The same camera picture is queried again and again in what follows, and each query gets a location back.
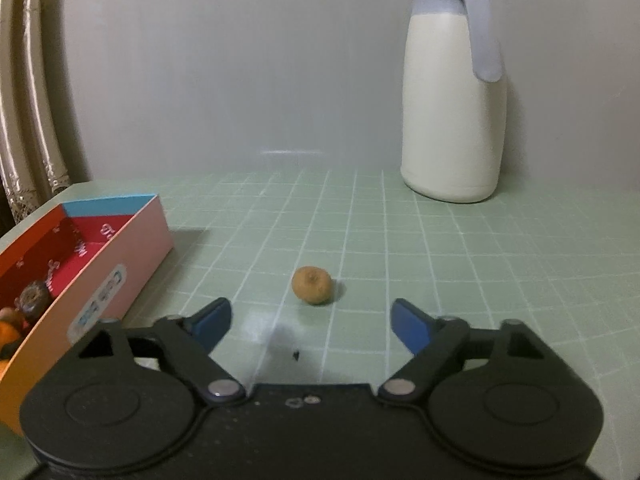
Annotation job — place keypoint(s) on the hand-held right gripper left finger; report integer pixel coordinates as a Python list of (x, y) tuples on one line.
[(212, 322)]

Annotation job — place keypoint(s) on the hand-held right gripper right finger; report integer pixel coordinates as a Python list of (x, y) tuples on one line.
[(410, 327)]

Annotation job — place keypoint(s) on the colourful cardboard box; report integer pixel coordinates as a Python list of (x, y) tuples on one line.
[(125, 260)]

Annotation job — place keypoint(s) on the orange mandarin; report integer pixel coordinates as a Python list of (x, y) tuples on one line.
[(7, 338)]

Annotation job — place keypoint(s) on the green grid mat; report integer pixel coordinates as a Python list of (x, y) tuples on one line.
[(450, 260)]

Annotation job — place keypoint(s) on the white jug with grey lid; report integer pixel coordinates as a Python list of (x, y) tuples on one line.
[(450, 110)]

